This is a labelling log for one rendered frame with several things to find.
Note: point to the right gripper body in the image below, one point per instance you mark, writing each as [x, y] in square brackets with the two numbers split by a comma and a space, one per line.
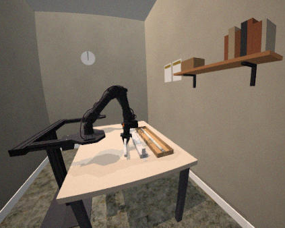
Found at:
[126, 134]

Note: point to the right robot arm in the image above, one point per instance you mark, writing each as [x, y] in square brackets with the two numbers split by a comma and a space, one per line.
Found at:
[92, 115]

